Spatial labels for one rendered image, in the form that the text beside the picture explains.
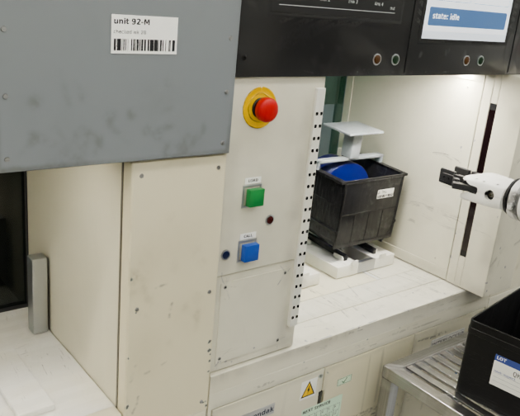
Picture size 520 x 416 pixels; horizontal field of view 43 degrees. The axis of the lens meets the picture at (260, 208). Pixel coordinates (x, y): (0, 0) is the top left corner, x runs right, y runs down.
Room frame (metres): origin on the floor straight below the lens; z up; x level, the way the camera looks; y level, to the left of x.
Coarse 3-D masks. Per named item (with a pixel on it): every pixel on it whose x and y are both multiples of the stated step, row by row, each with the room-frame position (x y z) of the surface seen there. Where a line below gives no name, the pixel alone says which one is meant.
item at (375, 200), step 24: (360, 144) 1.64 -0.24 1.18; (384, 168) 1.69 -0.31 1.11; (336, 192) 1.52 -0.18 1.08; (360, 192) 1.54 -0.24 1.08; (384, 192) 1.60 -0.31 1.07; (312, 216) 1.58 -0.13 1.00; (336, 216) 1.52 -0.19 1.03; (360, 216) 1.56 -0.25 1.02; (384, 216) 1.61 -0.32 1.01; (312, 240) 1.64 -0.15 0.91; (336, 240) 1.51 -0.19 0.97; (360, 240) 1.57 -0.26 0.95
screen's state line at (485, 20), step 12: (432, 12) 1.31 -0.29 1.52; (444, 12) 1.33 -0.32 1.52; (456, 12) 1.36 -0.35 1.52; (468, 12) 1.38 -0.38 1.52; (480, 12) 1.41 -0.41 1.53; (492, 12) 1.43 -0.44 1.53; (432, 24) 1.31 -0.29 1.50; (444, 24) 1.34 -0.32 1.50; (456, 24) 1.36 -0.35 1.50; (468, 24) 1.39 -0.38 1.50; (480, 24) 1.41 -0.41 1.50; (492, 24) 1.44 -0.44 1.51; (504, 24) 1.47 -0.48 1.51
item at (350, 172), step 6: (336, 168) 1.62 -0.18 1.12; (342, 168) 1.64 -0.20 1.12; (348, 168) 1.65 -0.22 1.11; (354, 168) 1.66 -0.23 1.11; (360, 168) 1.68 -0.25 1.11; (336, 174) 1.63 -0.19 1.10; (342, 174) 1.64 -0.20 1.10; (348, 174) 1.65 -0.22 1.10; (354, 174) 1.67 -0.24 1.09; (360, 174) 1.68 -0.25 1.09; (366, 174) 1.70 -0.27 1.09; (348, 180) 1.66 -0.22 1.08
